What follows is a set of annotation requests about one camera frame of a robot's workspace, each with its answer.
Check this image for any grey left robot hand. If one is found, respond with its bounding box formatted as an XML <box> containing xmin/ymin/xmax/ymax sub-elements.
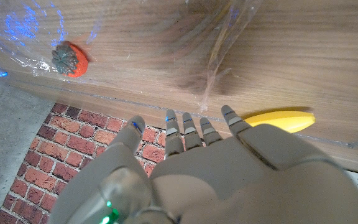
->
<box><xmin>47</xmin><ymin>105</ymin><xmax>358</xmax><ymax>224</ymax></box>

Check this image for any clear plastic wrap sheet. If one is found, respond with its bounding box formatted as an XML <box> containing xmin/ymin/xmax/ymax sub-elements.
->
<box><xmin>0</xmin><ymin>0</ymin><xmax>264</xmax><ymax>113</ymax></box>

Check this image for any small red toy strawberry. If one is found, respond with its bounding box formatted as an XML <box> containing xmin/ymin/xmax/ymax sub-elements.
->
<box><xmin>51</xmin><ymin>41</ymin><xmax>90</xmax><ymax>78</ymax></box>

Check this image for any yellow toy banana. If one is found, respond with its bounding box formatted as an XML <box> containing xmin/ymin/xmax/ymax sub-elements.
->
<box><xmin>244</xmin><ymin>110</ymin><xmax>316</xmax><ymax>134</ymax></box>

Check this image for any red brick printed backdrop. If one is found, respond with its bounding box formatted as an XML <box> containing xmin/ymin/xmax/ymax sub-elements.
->
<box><xmin>0</xmin><ymin>102</ymin><xmax>204</xmax><ymax>224</ymax></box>

